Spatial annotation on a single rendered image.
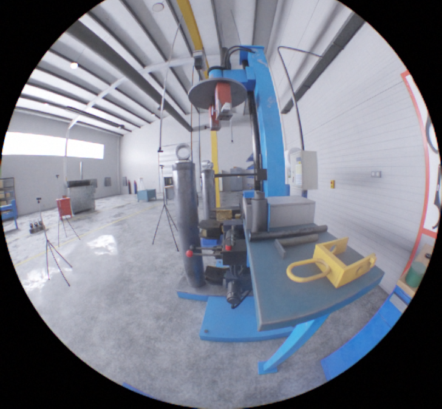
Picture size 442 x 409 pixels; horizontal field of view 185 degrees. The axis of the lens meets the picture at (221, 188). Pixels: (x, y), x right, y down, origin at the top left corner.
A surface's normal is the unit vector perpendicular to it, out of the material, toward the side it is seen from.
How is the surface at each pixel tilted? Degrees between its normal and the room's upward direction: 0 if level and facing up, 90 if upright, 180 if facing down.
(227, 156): 90
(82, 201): 90
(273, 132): 90
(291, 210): 90
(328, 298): 0
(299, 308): 0
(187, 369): 0
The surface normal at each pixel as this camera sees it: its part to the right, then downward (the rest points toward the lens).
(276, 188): -0.10, 0.09
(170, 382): -0.04, -0.99
